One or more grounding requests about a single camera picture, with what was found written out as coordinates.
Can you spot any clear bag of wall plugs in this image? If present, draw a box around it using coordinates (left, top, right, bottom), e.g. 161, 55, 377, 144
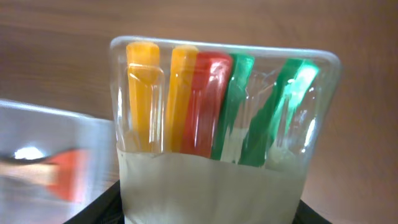
109, 36, 341, 223

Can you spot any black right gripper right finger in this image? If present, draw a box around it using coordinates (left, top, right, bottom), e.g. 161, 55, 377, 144
292, 200, 331, 224

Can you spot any clear plastic container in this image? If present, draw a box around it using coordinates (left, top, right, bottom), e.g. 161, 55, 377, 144
1, 99, 115, 223

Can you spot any wooden handled orange scraper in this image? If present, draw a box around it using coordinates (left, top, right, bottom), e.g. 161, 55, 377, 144
1, 149, 88, 202

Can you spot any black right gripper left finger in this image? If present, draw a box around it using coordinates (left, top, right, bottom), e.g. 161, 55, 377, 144
65, 180, 124, 224

